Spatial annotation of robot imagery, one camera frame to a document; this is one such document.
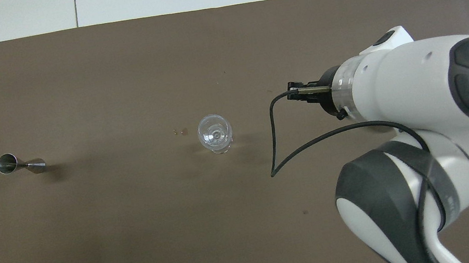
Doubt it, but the steel double jigger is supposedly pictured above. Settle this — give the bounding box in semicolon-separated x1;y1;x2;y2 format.
0;146;49;181

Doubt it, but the black cable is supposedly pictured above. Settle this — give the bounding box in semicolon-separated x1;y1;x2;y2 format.
254;59;456;263

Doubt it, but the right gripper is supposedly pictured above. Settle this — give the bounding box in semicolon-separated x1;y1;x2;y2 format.
314;65;351;124

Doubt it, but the clear wine glass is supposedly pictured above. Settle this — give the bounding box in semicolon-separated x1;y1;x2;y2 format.
194;110;237;158

